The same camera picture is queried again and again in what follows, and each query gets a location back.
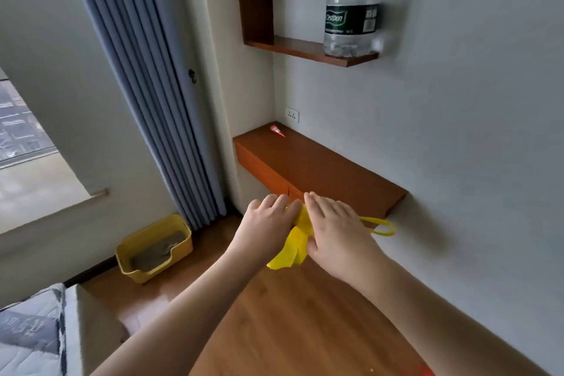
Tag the person's right hand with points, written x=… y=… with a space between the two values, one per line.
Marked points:
x=343 y=243

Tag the person's left hand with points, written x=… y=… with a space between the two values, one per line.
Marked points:
x=264 y=230

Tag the yellow plastic bag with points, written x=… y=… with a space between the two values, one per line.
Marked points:
x=293 y=248

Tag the yellow litter box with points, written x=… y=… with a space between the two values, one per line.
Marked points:
x=176 y=252

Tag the person's left forearm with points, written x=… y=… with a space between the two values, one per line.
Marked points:
x=185 y=323

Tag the person's right forearm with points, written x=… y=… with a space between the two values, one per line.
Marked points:
x=440 y=327

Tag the small red item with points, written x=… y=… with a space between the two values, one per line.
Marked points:
x=276 y=130

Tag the red-lined trash bin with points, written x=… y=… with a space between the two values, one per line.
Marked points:
x=426 y=371

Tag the dark curtain tieback hook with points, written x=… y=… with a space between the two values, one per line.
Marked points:
x=192 y=75

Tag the dark baseboard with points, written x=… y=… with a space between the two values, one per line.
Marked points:
x=92 y=270

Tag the blue pleated curtain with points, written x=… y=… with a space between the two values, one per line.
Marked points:
x=145 y=80

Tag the white window sill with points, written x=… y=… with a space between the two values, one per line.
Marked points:
x=35 y=195

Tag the white quilted mattress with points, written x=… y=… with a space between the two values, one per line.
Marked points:
x=31 y=331

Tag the barred bay window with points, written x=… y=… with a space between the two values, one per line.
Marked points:
x=20 y=124

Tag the white wall outlet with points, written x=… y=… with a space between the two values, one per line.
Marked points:
x=292 y=115

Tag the brown wooden wall shelf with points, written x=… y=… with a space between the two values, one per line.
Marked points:
x=255 y=1

